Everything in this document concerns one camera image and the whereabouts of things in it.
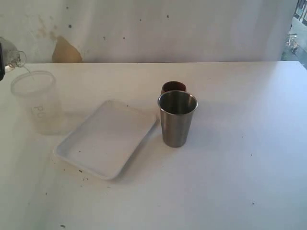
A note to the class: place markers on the brown wooden cup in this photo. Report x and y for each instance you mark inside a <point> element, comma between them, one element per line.
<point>173,86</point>

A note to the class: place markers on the translucent plastic cup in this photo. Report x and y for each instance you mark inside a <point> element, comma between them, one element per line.
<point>37,94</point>

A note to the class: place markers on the clear perforated shaker lid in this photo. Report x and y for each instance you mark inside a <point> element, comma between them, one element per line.
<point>13,58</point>

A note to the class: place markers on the white rectangular tray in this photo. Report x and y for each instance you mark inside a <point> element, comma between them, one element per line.
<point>103,143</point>

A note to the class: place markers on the stainless steel cup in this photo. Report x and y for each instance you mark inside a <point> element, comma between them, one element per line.
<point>176,112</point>

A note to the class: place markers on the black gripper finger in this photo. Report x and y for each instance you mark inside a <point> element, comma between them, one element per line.
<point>2,67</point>

